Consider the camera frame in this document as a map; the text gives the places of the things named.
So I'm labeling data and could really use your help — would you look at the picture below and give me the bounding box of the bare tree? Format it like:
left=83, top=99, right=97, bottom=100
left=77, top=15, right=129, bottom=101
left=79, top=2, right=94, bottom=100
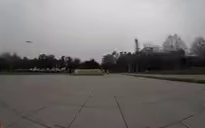
left=162, top=33, right=188, bottom=53
left=189, top=36, right=205, bottom=56

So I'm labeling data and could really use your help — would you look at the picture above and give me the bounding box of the dark long building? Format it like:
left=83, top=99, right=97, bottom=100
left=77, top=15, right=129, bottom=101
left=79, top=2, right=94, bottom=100
left=101, top=47, right=205, bottom=74

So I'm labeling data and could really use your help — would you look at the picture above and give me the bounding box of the grass strip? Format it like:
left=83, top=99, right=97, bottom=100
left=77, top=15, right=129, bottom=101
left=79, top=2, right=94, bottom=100
left=121, top=72, right=205, bottom=85

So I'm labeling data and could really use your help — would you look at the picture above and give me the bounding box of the row of white vehicles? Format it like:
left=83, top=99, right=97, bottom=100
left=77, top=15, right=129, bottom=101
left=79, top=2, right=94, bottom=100
left=29, top=66, right=68, bottom=74

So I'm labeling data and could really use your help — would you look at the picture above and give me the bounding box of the grey paved plaza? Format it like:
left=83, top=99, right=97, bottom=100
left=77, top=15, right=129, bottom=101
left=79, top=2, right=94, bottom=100
left=0, top=73, right=205, bottom=128

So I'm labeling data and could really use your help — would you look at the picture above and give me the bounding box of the row of dark trees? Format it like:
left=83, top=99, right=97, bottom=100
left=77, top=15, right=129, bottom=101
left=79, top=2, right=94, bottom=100
left=0, top=51, right=102, bottom=73

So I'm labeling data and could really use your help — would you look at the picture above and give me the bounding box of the tall crane tower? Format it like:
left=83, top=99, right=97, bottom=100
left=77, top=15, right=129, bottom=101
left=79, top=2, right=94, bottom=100
left=134, top=38, right=140, bottom=54

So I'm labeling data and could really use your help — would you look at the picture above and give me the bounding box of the pale low wall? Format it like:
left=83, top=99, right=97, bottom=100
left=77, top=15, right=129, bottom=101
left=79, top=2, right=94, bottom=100
left=73, top=68, right=104, bottom=76

